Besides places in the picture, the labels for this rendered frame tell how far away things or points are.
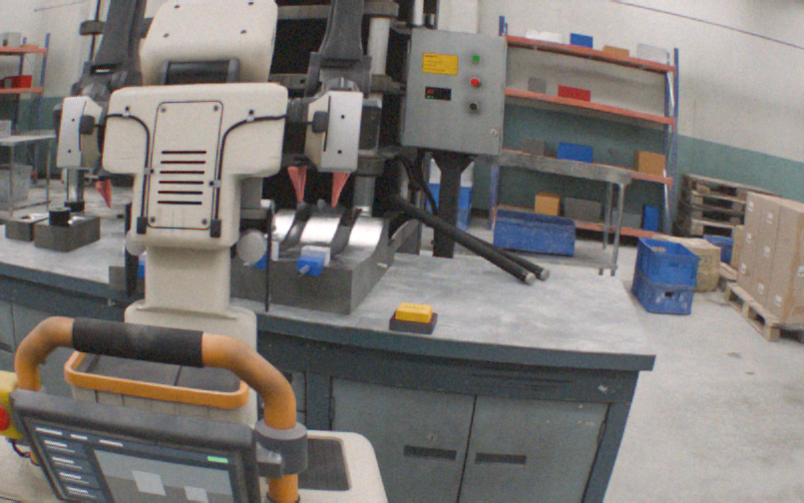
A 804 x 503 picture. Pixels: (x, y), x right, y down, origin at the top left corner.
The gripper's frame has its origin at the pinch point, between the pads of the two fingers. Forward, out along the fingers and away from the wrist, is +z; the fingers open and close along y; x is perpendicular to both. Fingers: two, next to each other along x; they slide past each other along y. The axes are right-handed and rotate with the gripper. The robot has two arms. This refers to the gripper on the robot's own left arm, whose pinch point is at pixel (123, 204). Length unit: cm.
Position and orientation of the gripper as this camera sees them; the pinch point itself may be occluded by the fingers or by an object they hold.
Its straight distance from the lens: 149.0
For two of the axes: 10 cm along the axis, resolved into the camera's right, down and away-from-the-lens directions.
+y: -9.8, -0.5, -1.7
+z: -1.4, 7.8, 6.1
